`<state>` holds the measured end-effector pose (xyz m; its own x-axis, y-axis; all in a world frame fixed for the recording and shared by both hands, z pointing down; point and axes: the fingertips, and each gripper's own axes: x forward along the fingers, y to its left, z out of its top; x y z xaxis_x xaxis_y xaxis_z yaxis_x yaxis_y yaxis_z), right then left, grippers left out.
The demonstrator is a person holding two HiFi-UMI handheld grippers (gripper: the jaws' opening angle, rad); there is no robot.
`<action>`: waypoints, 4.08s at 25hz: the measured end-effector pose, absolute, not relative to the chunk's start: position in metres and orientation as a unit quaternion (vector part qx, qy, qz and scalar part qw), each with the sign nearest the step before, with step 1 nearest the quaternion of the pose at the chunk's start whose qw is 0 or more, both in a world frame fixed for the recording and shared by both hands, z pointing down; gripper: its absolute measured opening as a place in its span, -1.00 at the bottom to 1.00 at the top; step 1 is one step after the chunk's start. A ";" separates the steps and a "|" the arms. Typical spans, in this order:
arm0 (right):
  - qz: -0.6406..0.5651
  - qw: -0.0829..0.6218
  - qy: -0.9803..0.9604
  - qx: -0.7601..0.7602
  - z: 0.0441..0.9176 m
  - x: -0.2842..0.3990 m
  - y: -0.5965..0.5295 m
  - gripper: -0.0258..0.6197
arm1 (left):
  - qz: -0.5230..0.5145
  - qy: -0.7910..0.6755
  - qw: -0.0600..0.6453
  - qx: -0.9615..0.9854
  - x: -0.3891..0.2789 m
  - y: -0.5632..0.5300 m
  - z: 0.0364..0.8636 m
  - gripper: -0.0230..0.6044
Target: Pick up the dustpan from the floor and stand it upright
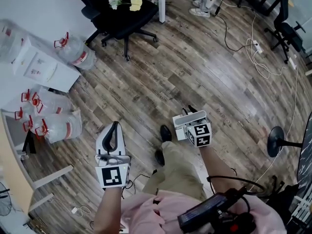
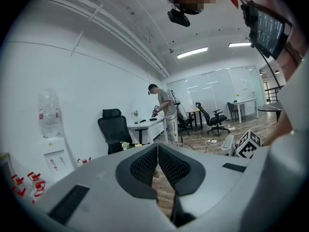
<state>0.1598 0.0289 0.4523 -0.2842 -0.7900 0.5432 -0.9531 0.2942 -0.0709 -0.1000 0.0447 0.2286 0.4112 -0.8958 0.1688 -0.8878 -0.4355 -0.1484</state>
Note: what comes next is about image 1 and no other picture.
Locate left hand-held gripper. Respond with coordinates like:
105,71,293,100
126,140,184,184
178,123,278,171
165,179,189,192
94,121,132,189

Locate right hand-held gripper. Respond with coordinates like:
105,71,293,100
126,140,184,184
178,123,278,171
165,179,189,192
180,104,213,148

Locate white long-handled dustpan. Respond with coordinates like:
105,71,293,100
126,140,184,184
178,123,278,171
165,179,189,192
172,110,208,141

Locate person's left forearm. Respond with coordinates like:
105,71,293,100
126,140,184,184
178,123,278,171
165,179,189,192
93,186,123,234

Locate person's right forearm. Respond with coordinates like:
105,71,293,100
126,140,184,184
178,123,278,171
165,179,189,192
199,145,246,196

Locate person's right black shoe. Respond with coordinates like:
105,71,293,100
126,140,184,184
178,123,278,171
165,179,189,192
160,125,173,142

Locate person's black shoe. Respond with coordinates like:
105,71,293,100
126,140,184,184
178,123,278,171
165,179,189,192
160,125,173,142
154,150,166,167

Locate person's left black shoe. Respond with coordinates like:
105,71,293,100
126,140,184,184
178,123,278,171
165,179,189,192
154,150,166,167

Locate person's khaki trousers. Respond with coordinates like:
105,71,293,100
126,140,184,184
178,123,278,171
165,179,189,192
142,141,208,201

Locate person's pink shirt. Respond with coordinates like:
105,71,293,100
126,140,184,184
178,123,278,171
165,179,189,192
120,190,288,234

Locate white power strip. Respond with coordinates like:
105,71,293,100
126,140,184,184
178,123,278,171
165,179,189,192
252,39,264,55

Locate light wood desk white legs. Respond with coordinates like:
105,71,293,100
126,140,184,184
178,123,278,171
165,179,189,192
0,109,74,215

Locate white water dispenser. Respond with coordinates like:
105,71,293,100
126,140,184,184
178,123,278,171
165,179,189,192
11,36,82,93

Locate black chest-mounted screen device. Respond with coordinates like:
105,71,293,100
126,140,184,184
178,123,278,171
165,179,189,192
177,186,257,234

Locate yellow paper note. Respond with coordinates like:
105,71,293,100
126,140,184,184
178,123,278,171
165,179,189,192
129,0,143,12

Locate black floor fan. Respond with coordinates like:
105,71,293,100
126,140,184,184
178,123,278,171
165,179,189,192
0,181,13,217

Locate black marble round table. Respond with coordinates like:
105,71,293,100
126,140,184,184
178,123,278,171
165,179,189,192
267,110,312,197

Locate white artificial flower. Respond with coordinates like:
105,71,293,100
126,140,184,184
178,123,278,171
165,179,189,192
106,0,132,10

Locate white charger with cable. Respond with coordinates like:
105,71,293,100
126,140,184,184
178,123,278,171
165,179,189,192
70,205,93,217

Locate black floor cable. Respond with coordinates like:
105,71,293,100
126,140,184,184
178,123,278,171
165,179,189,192
214,6,255,53

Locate black device cable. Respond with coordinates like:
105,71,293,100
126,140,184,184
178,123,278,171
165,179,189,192
206,175,267,195

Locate tangled white cable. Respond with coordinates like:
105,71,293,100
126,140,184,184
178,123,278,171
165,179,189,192
243,8,297,80

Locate long white cable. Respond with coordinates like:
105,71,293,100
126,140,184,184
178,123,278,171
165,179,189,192
248,67,300,193

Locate white wire rack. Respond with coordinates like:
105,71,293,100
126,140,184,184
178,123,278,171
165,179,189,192
291,194,312,228

